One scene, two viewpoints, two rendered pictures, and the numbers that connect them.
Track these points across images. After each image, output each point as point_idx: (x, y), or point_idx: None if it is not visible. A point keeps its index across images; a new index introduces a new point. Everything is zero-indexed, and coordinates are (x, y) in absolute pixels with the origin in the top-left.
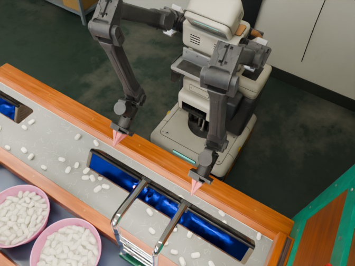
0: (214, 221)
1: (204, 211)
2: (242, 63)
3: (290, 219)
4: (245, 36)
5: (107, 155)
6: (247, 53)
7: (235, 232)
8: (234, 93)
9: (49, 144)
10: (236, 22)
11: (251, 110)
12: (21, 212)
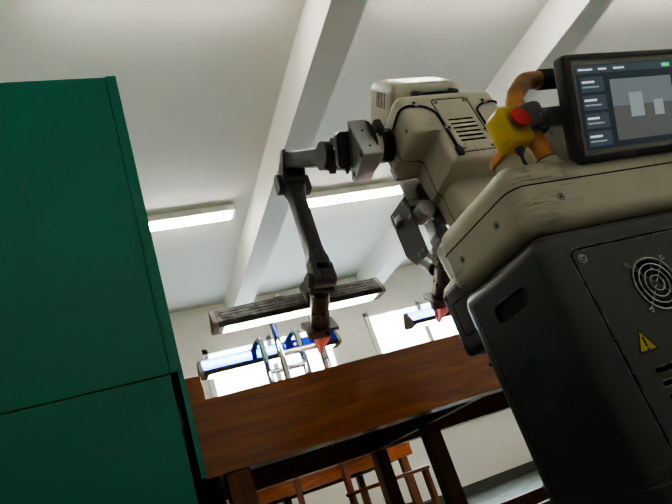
0: (248, 303)
1: (265, 308)
2: (303, 165)
3: (195, 402)
4: (393, 122)
5: (367, 284)
6: (306, 152)
7: (229, 310)
8: (276, 190)
9: None
10: (377, 112)
11: (499, 357)
12: None
